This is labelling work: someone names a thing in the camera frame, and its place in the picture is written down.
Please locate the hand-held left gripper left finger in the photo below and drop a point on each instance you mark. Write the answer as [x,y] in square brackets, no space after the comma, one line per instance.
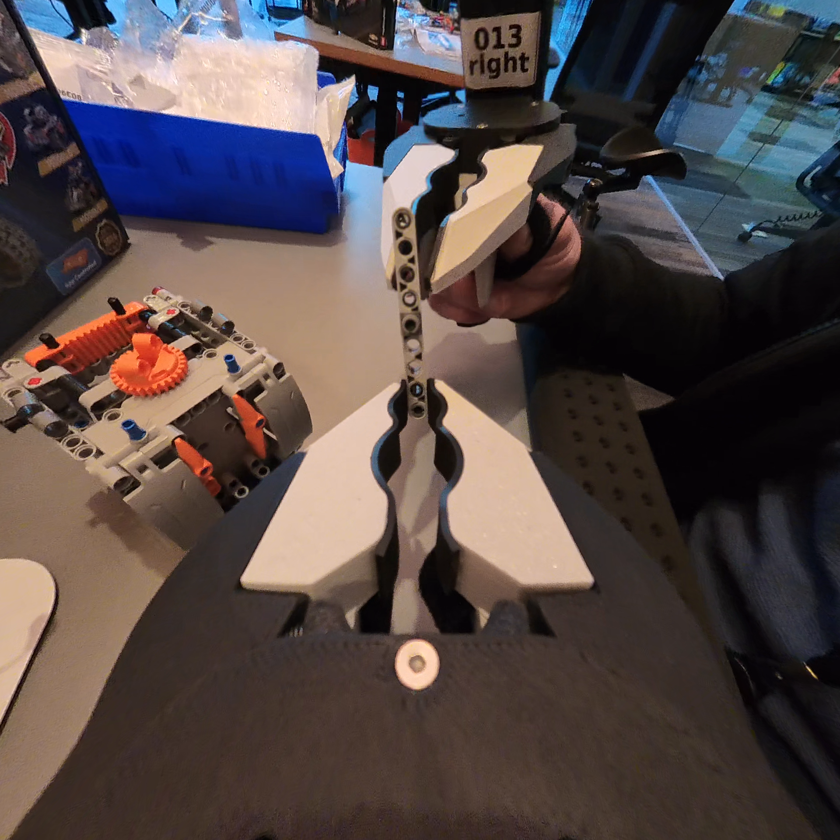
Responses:
[315,525]

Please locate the person's black jacket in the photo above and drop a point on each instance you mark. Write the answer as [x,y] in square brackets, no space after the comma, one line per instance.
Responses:
[754,426]

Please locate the wooden desk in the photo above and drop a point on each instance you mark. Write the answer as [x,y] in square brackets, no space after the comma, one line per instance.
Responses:
[394,65]

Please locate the grey orange toy brick vehicle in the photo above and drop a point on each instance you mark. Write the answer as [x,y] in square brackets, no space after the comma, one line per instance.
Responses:
[164,407]

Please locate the white rounded board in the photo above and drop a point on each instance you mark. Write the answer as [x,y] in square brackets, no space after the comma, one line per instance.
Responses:
[19,623]

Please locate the person's blue jeans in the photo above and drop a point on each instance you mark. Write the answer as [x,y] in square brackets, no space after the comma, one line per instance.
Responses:
[768,590]

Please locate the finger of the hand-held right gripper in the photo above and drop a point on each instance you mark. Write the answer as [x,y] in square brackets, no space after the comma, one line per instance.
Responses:
[407,177]
[492,223]

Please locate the red plastic container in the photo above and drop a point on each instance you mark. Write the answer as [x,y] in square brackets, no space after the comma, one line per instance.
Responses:
[367,148]

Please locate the person's right hand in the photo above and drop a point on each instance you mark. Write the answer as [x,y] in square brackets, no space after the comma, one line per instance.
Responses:
[544,275]

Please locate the black toy box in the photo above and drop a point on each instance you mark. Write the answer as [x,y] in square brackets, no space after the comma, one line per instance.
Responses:
[354,23]

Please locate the clear plastic wrap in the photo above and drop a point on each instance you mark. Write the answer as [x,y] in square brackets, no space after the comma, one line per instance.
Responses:
[229,72]

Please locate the light grey toy beam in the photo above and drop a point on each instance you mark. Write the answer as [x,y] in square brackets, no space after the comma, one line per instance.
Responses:
[410,308]

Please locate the black perforated panel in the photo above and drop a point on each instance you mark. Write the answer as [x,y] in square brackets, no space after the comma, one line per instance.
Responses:
[604,459]

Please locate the person's right forearm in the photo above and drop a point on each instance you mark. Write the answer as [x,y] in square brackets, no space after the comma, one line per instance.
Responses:
[656,308]

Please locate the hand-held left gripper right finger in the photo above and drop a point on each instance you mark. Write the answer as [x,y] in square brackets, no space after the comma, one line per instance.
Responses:
[518,525]

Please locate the black mesh office chair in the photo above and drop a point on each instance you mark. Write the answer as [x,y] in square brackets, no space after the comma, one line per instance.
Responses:
[623,52]

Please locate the printed toy box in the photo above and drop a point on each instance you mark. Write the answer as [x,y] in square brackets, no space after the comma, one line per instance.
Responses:
[46,197]

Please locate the blue plastic bin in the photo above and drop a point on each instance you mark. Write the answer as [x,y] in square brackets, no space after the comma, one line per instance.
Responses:
[197,170]

